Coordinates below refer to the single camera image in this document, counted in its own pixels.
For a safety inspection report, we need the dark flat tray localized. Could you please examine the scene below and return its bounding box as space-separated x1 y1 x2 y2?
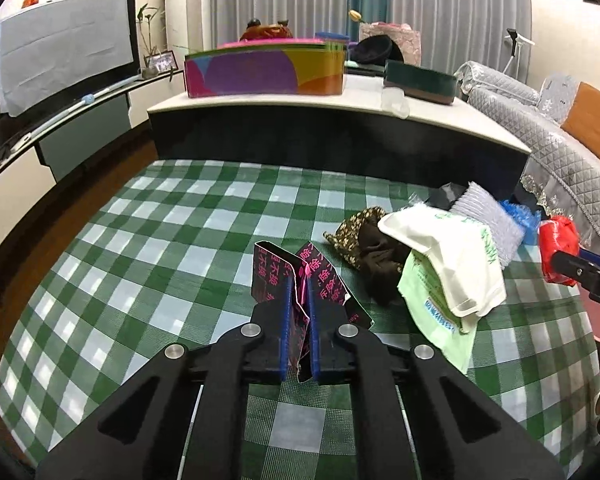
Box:
345 60 386 77

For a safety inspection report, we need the orange cushion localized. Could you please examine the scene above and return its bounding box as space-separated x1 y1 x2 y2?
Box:
560 81 600 173

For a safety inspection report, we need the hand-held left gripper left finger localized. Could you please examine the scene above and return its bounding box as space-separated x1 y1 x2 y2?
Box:
35 301 293 480

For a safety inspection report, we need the brown floral cloth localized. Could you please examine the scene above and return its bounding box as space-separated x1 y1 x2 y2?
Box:
323 206 413 306

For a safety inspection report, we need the red teapot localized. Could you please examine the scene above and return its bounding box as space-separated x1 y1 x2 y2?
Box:
239 18 295 42

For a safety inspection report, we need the black plastic bag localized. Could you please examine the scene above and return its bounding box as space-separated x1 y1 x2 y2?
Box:
425 183 468 211

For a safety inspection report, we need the sofa with grey quilted cover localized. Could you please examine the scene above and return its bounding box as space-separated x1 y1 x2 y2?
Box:
454 60 600 256

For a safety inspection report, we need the clear packet of straws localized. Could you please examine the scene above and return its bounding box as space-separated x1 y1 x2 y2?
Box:
450 181 526 268

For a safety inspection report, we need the grey cushion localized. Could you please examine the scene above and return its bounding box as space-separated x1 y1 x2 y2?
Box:
537 72 581 123

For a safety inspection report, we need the white top coffee table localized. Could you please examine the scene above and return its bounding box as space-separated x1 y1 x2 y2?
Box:
146 74 532 206

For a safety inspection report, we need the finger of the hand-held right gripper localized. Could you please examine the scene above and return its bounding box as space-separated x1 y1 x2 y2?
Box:
550 246 600 286

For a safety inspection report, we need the black hat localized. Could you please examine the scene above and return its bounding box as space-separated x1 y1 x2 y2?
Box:
349 35 406 66

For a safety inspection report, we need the white stand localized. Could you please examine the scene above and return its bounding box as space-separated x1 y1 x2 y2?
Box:
500 27 536 78

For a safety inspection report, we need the red plastic bag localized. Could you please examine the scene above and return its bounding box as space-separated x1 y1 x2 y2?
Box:
538 215 581 287

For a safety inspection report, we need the pink gift bag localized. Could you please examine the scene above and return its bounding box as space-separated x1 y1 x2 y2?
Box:
358 21 422 67

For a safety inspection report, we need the colourful box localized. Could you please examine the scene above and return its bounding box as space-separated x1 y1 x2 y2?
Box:
182 40 348 99

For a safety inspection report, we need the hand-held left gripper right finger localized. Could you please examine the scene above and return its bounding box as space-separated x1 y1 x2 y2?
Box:
310 305 566 480

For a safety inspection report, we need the blue plastic bag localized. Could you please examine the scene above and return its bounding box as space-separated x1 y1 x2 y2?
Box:
500 199 543 246

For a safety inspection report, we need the television with white cover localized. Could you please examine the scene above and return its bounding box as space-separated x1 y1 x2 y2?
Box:
0 0 142 118

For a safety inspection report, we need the green checked tablecloth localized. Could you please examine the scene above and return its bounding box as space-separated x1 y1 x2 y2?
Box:
0 159 600 480

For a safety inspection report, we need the white plastic bag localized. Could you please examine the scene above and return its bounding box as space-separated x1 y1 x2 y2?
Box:
377 207 507 318

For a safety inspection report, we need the dark green box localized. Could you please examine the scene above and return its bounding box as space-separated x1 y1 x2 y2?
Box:
382 59 457 106

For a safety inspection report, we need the clear plastic cup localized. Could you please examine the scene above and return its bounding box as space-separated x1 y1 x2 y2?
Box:
381 87 411 120

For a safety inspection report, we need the white rod with blue grip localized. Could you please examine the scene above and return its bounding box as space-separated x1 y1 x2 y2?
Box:
2 72 146 153

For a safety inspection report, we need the black pink printed carton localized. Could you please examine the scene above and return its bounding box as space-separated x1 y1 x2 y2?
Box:
250 241 375 383

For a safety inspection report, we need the television cabinet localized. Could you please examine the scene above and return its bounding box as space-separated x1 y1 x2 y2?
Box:
0 67 186 271

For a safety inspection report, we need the light green plastic bag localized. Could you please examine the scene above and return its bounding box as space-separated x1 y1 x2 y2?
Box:
396 210 506 375

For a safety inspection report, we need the photo frame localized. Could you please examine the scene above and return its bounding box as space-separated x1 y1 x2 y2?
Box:
145 51 178 73

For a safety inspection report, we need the green stem plant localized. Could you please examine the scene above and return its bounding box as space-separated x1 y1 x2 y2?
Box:
136 2 161 68

